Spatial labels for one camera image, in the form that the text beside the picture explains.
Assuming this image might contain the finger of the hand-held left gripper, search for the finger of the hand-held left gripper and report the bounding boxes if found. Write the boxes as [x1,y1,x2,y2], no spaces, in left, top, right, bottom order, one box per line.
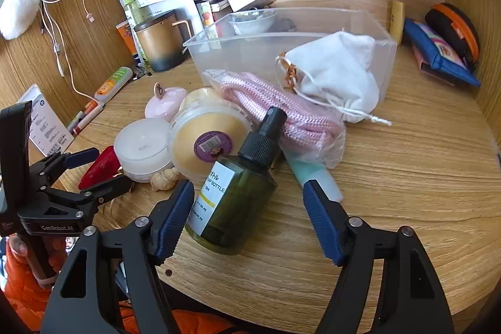
[29,147,100,182]
[47,173,134,207]

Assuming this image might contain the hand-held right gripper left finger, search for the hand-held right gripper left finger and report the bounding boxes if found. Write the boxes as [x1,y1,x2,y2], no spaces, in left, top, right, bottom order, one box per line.
[41,179,195,334]

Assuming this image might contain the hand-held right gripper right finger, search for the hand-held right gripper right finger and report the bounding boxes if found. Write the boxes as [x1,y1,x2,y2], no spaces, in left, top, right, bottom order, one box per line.
[302,179,457,334]

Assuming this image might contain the red plastic object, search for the red plastic object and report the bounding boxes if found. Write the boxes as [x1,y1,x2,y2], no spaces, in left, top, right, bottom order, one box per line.
[78,145,122,191]

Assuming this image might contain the white round jar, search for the white round jar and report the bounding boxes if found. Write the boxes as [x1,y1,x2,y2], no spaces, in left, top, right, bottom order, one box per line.
[113,119,175,183]

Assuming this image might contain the pale teal tube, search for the pale teal tube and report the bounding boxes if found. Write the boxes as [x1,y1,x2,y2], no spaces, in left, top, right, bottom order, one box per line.
[284,152,344,203]

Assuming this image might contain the dark green spray bottle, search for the dark green spray bottle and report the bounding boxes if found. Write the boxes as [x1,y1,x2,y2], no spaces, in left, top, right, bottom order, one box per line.
[185,106,288,255]

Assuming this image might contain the yellow round tin purple label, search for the yellow round tin purple label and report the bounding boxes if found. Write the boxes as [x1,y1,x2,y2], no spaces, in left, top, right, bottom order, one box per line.
[169,87,251,180]

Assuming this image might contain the pink round case with tag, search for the pink round case with tag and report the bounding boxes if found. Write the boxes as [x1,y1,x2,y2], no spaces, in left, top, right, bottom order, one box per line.
[145,81,188,122]

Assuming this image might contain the pink rope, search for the pink rope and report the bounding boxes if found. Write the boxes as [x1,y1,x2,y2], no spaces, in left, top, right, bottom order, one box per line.
[201,69,347,169]

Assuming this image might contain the white drawstring pouch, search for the white drawstring pouch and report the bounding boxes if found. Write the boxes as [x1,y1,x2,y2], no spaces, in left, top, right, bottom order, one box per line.
[276,31,392,127]

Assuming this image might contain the clear plastic storage box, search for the clear plastic storage box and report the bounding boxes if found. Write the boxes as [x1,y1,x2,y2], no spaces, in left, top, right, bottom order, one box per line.
[183,7,398,116]

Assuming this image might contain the wooden desktop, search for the wooden desktop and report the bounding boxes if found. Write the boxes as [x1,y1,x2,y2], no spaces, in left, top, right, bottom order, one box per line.
[59,40,501,323]

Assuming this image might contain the person's left hand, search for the person's left hand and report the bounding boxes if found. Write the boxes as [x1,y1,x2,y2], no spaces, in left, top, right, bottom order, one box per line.
[6,233,54,290]

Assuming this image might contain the white printed leaflet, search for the white printed leaflet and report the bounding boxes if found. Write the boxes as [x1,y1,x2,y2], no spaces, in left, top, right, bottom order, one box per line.
[16,84,75,158]

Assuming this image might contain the beige seashell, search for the beige seashell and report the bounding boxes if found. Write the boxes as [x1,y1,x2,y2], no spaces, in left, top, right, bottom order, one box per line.
[151,167,181,193]

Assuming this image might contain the green orange plastic case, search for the green orange plastic case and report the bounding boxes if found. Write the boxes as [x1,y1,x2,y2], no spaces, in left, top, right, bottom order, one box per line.
[94,67,134,102]

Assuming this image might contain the person's orange jacket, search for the person's orange jacket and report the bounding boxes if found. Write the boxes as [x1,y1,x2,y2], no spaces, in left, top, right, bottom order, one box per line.
[119,306,237,334]

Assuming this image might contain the orange carton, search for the orange carton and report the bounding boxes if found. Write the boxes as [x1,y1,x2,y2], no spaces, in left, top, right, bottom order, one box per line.
[116,21,143,64]

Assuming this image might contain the white fluffy plush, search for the white fluffy plush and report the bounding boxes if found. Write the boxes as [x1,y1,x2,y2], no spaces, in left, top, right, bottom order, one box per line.
[0,0,42,41]

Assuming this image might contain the brown mug with lid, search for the brown mug with lid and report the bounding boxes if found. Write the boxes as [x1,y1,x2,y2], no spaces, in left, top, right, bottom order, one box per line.
[134,12,194,72]

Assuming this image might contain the pale green mist bottle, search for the pale green mist bottle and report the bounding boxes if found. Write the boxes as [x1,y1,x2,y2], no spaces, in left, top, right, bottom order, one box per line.
[118,0,151,69]

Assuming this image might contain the fruit print booklet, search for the fruit print booklet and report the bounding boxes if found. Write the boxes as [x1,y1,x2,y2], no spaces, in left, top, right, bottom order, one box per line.
[196,1,217,39]

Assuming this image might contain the pink wallet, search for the pink wallet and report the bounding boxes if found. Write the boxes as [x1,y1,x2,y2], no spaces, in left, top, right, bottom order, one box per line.
[412,44,457,86]

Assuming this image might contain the silver metal stand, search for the silver metal stand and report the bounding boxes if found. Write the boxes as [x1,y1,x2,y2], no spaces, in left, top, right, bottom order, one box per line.
[164,0,206,45]

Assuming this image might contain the white bowl of trinkets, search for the white bowl of trinkets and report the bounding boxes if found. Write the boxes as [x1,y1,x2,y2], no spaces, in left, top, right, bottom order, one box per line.
[228,7,278,35]

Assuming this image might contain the blue patchwork pencil case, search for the blue patchwork pencil case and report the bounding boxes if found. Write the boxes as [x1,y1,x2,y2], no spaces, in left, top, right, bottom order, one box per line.
[403,18,481,87]

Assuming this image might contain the yellow tube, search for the yellow tube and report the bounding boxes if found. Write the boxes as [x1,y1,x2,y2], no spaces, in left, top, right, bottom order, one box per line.
[389,0,405,45]

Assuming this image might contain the black orange zip case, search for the black orange zip case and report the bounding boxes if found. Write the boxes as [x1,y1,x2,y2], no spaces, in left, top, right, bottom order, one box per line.
[425,3,481,73]

